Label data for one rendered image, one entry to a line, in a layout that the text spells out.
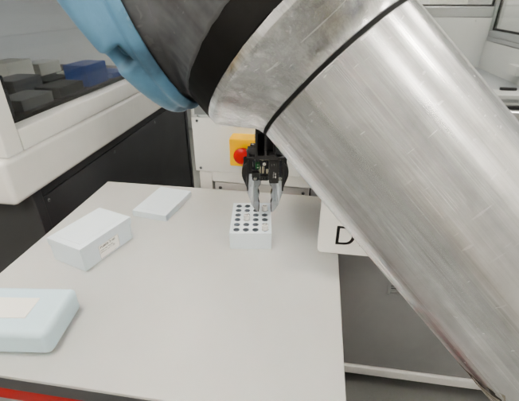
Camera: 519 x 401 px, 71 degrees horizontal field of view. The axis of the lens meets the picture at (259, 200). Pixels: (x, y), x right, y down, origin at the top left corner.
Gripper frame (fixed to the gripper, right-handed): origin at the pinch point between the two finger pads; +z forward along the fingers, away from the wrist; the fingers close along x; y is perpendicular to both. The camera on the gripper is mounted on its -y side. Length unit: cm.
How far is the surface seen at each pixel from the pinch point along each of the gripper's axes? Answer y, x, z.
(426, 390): -11, 57, 81
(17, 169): -3, -54, -7
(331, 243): 18.5, 11.3, -2.7
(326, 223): 18.3, 10.1, -6.8
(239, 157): -10.8, -6.0, -6.7
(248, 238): 9.5, -3.2, 2.4
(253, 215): 2.0, -2.4, 1.6
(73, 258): 15.8, -35.4, 2.7
